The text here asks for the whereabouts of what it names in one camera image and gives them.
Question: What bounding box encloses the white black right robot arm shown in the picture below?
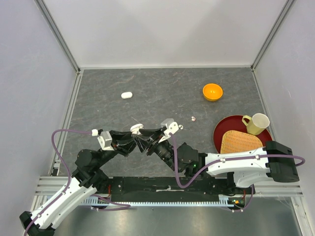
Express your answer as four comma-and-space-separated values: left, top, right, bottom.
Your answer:
130, 122, 299, 194

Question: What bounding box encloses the cream yellow mug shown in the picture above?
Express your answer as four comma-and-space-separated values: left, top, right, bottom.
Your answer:
242, 113, 270, 136

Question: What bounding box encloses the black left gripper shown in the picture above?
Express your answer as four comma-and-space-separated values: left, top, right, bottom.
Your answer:
95, 129, 140, 168

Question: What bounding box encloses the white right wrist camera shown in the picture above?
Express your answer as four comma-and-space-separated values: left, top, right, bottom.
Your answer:
159, 118, 179, 143

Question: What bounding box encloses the white earbud charging case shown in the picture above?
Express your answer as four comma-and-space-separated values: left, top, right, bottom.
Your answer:
130, 123, 144, 135

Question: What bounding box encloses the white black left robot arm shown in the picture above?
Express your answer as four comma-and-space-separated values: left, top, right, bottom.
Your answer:
20, 129, 136, 236

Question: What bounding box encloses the aluminium frame left post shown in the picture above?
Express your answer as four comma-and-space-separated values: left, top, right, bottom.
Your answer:
34, 0, 81, 74

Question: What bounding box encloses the aluminium frame post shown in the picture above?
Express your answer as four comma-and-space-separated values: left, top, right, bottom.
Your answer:
251, 0, 296, 72
34, 0, 81, 74

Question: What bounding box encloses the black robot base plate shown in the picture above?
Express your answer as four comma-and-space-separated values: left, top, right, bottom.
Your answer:
96, 175, 252, 201

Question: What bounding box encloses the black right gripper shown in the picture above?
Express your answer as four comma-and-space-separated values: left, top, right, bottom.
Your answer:
131, 127, 181, 174

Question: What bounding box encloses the aluminium frame right post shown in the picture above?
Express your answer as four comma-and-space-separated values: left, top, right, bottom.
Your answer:
251, 0, 296, 72

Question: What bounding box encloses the white oval case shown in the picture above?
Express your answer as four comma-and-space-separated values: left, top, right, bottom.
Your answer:
121, 92, 133, 99

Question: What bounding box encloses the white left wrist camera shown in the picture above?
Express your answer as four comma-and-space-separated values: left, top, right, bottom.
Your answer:
97, 131, 114, 151

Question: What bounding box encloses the woven bamboo tray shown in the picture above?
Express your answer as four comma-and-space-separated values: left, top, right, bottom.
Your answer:
220, 130, 263, 154

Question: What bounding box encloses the orange plastic bowl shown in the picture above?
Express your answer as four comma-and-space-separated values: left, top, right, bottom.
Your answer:
202, 83, 223, 102

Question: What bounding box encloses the light blue cable duct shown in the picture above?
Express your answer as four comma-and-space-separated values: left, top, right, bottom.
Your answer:
80, 196, 239, 207

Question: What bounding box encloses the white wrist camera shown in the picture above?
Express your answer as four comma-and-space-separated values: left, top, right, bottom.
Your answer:
97, 131, 114, 151
159, 118, 179, 143

